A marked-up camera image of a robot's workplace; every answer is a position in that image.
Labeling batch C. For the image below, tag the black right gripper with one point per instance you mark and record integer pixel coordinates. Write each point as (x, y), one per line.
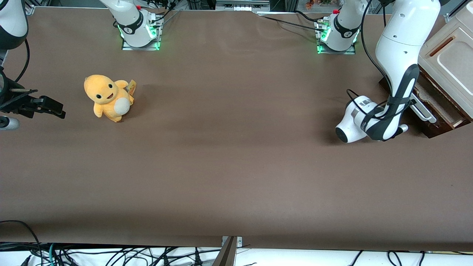
(14, 102)

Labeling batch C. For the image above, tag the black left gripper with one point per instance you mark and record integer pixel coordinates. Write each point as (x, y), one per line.
(413, 101)

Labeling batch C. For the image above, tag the brown wooden drawer with tape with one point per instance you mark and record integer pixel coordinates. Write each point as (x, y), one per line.
(443, 111)

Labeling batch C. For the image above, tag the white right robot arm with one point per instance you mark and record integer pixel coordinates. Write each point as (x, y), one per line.
(13, 22)

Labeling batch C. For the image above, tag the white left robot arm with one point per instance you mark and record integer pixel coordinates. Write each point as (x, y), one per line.
(402, 37)

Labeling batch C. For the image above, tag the yellow plush toy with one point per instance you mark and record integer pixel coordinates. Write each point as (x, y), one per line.
(103, 92)

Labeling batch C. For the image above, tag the orange object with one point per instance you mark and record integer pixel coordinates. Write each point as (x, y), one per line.
(310, 3)

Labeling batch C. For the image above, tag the grey metal device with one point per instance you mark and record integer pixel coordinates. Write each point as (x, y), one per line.
(240, 5)

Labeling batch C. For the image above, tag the aluminium profile bar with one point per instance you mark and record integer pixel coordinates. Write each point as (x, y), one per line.
(227, 255)

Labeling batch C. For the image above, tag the brown wooden cabinet frame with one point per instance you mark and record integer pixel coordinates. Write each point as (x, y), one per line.
(438, 90)

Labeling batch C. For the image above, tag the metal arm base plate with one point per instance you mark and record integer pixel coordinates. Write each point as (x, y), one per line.
(347, 52)
(127, 47)

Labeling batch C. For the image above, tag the grey aluminium frame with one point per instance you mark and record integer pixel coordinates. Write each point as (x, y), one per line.
(456, 9)

